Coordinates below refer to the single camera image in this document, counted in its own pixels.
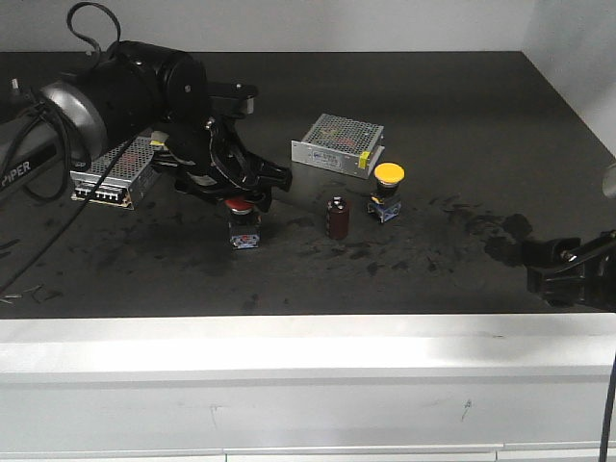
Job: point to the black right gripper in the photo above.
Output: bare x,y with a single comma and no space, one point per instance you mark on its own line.
590,280

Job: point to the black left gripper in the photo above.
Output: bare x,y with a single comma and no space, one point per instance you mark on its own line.
202,151

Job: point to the red mushroom push button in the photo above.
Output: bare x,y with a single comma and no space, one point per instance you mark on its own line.
244,224

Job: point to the yellow mushroom push button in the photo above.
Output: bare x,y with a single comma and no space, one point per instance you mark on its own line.
385,201

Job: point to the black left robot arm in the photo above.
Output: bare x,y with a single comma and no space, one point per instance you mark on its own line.
139,87

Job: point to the right dark brown capacitor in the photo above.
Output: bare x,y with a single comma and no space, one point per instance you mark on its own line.
337,218

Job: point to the right metal mesh power supply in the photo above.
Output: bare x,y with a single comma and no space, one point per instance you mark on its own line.
342,145

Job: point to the metal mesh power supply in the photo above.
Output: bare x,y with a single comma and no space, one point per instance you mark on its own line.
127,183
342,145

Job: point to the left metal mesh power supply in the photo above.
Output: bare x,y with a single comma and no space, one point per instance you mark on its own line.
127,183

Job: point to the white cabinet drawer front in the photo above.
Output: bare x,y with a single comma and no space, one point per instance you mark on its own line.
439,414

